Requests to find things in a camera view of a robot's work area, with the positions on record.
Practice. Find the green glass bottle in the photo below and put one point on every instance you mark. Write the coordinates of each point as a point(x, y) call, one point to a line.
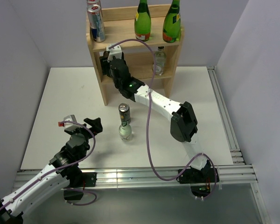
point(142, 21)
point(172, 23)

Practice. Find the aluminium front rail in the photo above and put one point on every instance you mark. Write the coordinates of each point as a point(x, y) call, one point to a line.
point(119, 178)

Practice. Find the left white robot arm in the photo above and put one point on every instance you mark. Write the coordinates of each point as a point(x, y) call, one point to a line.
point(62, 171)

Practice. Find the rear black yellow can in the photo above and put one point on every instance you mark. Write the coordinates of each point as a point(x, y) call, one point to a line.
point(124, 112)

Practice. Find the aluminium side rail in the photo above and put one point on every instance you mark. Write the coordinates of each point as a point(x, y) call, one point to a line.
point(224, 112)

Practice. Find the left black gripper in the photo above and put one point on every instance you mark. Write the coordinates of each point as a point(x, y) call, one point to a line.
point(90, 130)

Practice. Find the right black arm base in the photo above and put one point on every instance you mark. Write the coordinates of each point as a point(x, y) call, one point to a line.
point(201, 181)

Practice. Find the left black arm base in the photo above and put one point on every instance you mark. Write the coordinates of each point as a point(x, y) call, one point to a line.
point(77, 189)

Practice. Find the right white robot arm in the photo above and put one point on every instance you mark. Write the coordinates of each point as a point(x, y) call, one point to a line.
point(182, 118)

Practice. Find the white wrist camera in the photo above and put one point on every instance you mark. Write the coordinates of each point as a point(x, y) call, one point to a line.
point(115, 52)
point(70, 124)

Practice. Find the clear glass bottle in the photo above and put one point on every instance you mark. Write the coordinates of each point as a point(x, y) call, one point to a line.
point(160, 59)
point(125, 131)

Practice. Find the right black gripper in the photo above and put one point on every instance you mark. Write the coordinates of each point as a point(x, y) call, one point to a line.
point(105, 66)

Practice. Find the wooden three-tier shelf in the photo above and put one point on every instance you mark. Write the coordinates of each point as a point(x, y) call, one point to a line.
point(119, 25)

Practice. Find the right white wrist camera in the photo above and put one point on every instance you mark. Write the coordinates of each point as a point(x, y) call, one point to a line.
point(115, 52)

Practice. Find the rear silver blue can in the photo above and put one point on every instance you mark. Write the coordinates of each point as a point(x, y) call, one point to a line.
point(93, 2)

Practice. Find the front silver blue can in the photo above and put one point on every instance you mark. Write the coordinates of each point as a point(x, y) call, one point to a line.
point(95, 17)

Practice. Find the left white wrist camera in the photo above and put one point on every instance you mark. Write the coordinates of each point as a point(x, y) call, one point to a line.
point(70, 124)

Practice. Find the silver blue can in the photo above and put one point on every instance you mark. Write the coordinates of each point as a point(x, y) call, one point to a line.
point(93, 2)
point(95, 17)

